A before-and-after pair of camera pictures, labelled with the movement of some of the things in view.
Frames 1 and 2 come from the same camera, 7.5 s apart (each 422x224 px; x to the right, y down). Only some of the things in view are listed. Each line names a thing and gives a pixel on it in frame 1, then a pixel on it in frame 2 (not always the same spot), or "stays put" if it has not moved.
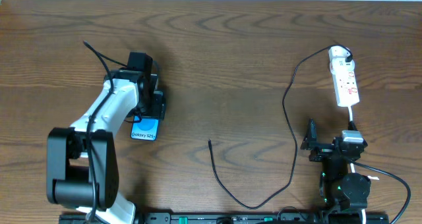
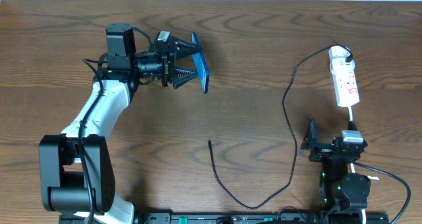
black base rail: x=229 y=218 stays put
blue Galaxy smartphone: x=146 y=129 → x=202 y=67
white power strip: x=343 y=72 stays put
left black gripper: x=157 y=105 → x=165 y=63
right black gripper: x=325 y=149 stays put
